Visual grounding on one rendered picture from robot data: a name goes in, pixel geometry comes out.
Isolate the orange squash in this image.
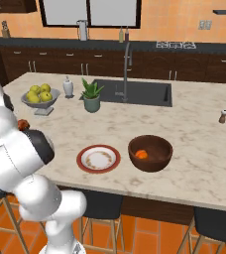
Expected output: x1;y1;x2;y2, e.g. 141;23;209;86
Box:
134;149;149;160

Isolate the brown wooden bowl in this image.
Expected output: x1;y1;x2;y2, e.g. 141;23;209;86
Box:
127;134;174;174

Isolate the grey footed fruit bowl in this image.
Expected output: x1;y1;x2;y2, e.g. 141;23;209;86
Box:
21;87;61;117

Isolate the brown chicken drumstick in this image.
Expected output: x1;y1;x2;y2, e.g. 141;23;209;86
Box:
17;119;31;131

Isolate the red-rimmed white plate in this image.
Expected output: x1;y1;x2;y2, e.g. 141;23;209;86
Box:
75;144;122;175

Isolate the green potted plant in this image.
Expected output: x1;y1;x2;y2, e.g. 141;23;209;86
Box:
80;77;105;114

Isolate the dark grey sink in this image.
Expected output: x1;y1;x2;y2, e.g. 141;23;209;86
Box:
79;78;173;108

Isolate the grey metal tap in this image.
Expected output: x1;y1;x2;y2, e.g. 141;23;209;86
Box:
122;42;134;102

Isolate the white ceramic jar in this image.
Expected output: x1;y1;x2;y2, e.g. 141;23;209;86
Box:
62;75;74;99

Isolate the yellow-green apple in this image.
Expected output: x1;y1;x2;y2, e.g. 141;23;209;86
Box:
25;90;41;104
40;91;54;103
40;82;52;93
29;84;42;95

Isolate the dark brown cupboard run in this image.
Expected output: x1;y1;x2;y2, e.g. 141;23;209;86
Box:
0;37;226;87

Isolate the pale green bottle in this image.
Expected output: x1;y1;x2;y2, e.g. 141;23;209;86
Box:
118;27;125;44

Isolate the dark brown island base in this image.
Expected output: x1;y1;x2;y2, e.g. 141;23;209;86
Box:
120;194;196;226

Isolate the dark red bottle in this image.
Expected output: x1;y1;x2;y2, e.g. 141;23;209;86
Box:
124;26;131;43

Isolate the silver metal jug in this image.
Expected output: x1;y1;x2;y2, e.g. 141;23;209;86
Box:
76;19;89;42

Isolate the hob with white grates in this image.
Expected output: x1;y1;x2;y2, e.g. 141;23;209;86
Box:
156;40;197;51

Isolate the white-topped brown salt shaker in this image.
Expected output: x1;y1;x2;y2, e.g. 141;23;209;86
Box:
218;109;226;125

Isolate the black-framed window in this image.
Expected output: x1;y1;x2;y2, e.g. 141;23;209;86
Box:
38;0;143;30

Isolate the wooden knife block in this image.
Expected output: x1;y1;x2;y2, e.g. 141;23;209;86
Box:
0;20;12;39

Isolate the grey wall socket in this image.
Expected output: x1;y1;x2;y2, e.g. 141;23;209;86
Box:
198;20;213;31

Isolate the dark brown wall cupboard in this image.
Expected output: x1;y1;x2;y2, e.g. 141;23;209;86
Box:
0;0;38;14

